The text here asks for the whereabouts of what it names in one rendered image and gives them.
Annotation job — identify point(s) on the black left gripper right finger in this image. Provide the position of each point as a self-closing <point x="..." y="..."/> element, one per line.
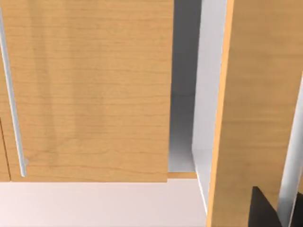
<point x="298" y="212"/>

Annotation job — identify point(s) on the open wooden door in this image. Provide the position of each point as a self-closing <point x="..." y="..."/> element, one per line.
<point x="255" y="94"/>

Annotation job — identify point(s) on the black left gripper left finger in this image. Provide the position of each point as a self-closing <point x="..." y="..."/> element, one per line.
<point x="260" y="210"/>

